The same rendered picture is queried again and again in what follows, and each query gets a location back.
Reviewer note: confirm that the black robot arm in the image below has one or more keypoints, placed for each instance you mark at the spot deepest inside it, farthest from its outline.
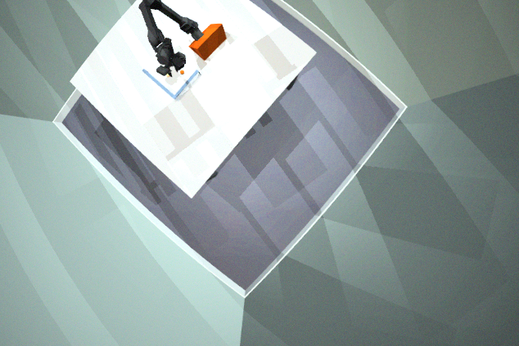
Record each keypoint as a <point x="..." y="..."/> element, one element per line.
<point x="156" y="37"/>

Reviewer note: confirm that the low clear glass wall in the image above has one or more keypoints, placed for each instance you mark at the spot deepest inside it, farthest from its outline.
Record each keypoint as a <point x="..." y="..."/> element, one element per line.
<point x="198" y="75"/>

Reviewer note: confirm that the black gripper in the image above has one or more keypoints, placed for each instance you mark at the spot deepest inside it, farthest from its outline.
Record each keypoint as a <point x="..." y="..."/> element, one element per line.
<point x="164" y="70"/>

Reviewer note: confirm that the light blue l-shaped wall top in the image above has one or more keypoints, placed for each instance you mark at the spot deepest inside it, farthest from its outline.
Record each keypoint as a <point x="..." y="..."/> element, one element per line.
<point x="165" y="89"/>

